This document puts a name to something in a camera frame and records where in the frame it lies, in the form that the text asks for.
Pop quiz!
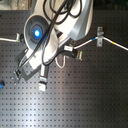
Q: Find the metal cable clip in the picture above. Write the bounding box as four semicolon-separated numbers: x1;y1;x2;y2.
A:
97;27;104;47
76;50;83;60
16;33;21;42

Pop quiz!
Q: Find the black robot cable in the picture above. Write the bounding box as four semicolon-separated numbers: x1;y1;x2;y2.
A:
15;0;84;69

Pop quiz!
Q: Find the metal cable clip middle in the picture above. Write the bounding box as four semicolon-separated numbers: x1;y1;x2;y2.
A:
76;50;83;60

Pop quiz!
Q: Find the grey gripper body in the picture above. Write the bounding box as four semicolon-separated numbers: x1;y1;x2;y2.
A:
14;49;52;82

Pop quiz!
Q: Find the white cable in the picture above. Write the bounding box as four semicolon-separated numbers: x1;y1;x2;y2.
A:
0;35;128;68

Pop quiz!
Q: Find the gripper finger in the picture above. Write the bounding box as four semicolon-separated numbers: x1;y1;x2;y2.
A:
14;69;22;80
39;70;48;91

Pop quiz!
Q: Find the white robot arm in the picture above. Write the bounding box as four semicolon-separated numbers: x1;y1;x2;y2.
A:
13;0;93;90

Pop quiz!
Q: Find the metal cable clip left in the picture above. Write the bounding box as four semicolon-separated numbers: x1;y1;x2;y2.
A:
16;33;21;42

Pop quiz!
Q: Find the metal cable clip right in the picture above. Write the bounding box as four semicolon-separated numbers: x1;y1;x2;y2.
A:
97;27;104;47

